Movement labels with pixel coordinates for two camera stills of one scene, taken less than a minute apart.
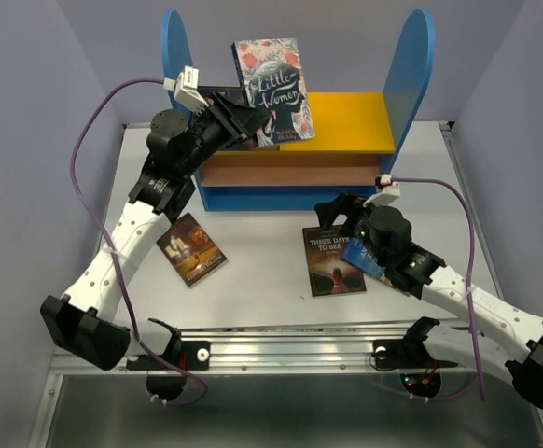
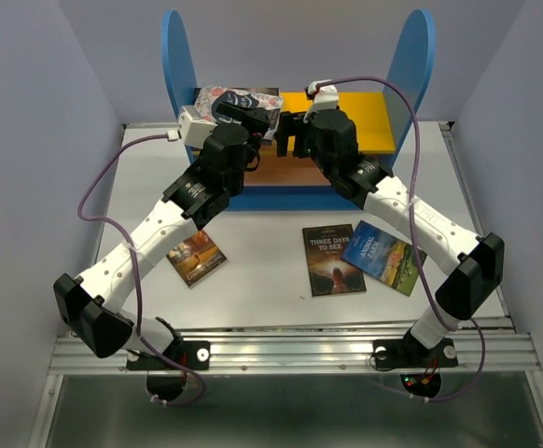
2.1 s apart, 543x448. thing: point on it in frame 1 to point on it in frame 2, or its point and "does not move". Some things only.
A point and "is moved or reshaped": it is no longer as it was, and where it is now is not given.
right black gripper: (345, 203) to (291, 124)
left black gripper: (237, 122) to (256, 113)
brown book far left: (190, 250) does not move
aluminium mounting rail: (314, 350) does not move
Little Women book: (272, 77) is moved or reshaped
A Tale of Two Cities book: (233, 94) to (264, 91)
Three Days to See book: (328, 273) does not move
